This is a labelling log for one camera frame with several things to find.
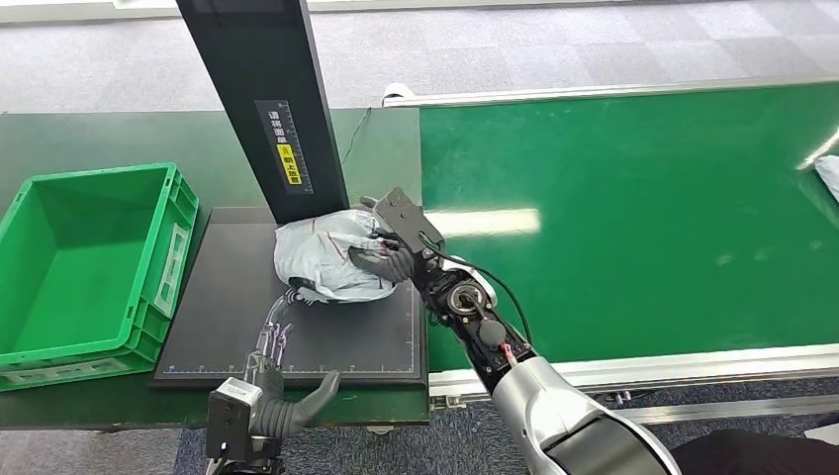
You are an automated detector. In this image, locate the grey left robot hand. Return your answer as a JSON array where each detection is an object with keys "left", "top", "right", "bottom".
[{"left": 243, "top": 278, "right": 342, "bottom": 421}]

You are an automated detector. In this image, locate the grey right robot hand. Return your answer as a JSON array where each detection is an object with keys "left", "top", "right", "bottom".
[{"left": 348, "top": 196, "right": 422, "bottom": 284}]

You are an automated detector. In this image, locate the grey plastic mailer package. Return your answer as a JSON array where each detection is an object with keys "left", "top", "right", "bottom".
[
  {"left": 814, "top": 154, "right": 839, "bottom": 203},
  {"left": 273, "top": 208, "right": 400, "bottom": 305}
]

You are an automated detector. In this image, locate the black machine column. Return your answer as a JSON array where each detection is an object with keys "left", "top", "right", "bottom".
[{"left": 175, "top": 0, "right": 350, "bottom": 226}]

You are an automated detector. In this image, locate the green conveyor belt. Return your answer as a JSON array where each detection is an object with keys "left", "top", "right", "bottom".
[{"left": 419, "top": 81, "right": 839, "bottom": 366}]

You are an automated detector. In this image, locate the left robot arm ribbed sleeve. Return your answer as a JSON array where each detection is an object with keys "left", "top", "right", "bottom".
[{"left": 206, "top": 390, "right": 303, "bottom": 475}]

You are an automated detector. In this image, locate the black scale platform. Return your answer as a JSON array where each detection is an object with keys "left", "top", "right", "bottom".
[{"left": 148, "top": 207, "right": 428, "bottom": 391}]

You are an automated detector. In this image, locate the green plastic crate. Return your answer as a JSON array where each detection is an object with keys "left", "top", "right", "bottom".
[{"left": 0, "top": 162, "right": 200, "bottom": 393}]

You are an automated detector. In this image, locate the dark green table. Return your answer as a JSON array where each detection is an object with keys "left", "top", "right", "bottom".
[{"left": 0, "top": 108, "right": 431, "bottom": 431}]

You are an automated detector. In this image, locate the black fabric object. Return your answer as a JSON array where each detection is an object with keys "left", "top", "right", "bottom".
[{"left": 669, "top": 428, "right": 839, "bottom": 475}]

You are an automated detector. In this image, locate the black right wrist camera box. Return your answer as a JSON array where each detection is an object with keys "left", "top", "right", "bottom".
[{"left": 372, "top": 186, "right": 447, "bottom": 263}]

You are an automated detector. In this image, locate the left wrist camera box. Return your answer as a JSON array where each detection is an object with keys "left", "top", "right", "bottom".
[{"left": 206, "top": 376, "right": 265, "bottom": 462}]

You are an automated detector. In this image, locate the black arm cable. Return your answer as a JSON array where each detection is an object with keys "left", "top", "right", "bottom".
[{"left": 419, "top": 233, "right": 533, "bottom": 345}]

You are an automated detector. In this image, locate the thin black table cable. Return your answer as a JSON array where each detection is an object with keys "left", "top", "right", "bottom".
[{"left": 339, "top": 106, "right": 373, "bottom": 166}]

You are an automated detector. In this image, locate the aluminium conveyor frame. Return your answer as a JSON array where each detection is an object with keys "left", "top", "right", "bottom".
[{"left": 382, "top": 73, "right": 839, "bottom": 428}]

